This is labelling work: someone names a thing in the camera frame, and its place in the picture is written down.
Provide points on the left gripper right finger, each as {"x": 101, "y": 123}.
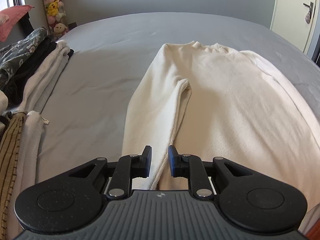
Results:
{"x": 190, "y": 167}

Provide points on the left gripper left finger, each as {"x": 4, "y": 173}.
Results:
{"x": 128, "y": 168}

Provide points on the cream sweater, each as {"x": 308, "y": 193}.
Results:
{"x": 216, "y": 101}

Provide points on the grey bed sheet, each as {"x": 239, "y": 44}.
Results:
{"x": 87, "y": 107}

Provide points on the white folded garment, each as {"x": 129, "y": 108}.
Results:
{"x": 26, "y": 166}

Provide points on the brown striped garment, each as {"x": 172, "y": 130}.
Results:
{"x": 10, "y": 146}

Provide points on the folded beige garment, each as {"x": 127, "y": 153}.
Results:
{"x": 44, "y": 77}

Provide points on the black folded garment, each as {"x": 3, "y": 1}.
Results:
{"x": 14, "y": 88}

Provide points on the floral black jeans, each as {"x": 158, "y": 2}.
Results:
{"x": 14, "y": 55}

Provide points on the plush toy tube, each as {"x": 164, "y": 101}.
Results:
{"x": 56, "y": 17}

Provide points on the cream door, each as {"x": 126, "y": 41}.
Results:
{"x": 288, "y": 21}

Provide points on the small bag on door handle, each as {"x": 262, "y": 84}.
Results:
{"x": 308, "y": 17}

